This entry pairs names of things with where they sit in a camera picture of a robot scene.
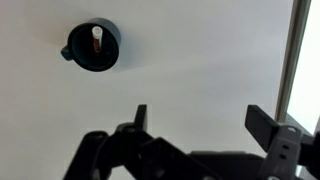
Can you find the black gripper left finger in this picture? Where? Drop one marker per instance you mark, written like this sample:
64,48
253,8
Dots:
100,156

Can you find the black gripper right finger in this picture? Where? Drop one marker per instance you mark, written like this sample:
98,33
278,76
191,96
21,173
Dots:
283,150

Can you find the dark teal cup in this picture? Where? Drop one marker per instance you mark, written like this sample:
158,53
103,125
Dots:
113,35

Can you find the white and red marker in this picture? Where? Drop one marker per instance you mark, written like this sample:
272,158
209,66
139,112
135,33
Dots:
96,33

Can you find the grey window frame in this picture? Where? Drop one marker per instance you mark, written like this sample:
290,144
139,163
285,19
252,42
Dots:
293,50

